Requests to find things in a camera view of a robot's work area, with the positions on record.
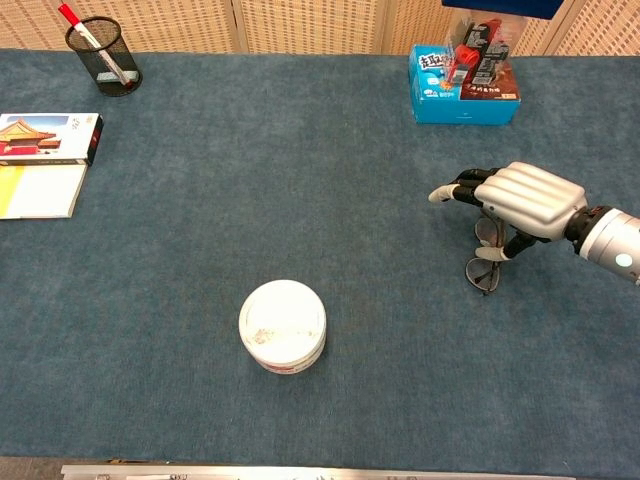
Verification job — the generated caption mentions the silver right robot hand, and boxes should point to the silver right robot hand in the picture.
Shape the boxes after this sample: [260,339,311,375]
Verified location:
[428,161,589,262]

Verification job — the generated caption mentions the thin black metal eyeglasses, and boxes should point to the thin black metal eyeglasses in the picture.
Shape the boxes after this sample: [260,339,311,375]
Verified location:
[464,207,514,296]

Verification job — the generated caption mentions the blue tissue box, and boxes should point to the blue tissue box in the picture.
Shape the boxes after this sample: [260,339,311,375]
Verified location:
[407,43,522,126]

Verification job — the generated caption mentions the dark snack packet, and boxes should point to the dark snack packet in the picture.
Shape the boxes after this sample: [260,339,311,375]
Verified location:
[458,19,520,101]

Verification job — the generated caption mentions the red snack packet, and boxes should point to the red snack packet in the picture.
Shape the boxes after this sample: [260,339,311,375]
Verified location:
[446,43,482,85]

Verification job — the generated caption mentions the dark blue board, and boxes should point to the dark blue board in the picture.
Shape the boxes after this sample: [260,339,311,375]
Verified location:
[441,0,564,22]

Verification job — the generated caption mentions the white round plastic jar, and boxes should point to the white round plastic jar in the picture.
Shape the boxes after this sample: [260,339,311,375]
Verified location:
[238,279,328,375]

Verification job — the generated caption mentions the woven folding screen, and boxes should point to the woven folding screen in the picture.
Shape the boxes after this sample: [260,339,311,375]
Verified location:
[0,0,640,57]

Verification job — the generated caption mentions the blue table cloth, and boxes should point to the blue table cloth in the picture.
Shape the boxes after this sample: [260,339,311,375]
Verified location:
[0,48,640,466]

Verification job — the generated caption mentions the black mesh pen holder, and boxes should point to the black mesh pen holder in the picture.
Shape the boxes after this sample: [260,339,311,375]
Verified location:
[65,16,144,98]

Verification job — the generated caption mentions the white and yellow book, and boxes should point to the white and yellow book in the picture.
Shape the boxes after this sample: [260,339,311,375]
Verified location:
[0,163,89,221]

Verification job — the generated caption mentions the book with palace picture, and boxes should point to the book with palace picture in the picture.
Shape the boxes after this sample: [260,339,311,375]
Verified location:
[0,112,105,167]

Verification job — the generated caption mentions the red and white marker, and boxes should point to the red and white marker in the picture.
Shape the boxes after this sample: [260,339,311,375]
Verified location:
[57,2,134,92]

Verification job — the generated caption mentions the silver metal rail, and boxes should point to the silver metal rail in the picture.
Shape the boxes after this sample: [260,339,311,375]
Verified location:
[60,463,577,480]

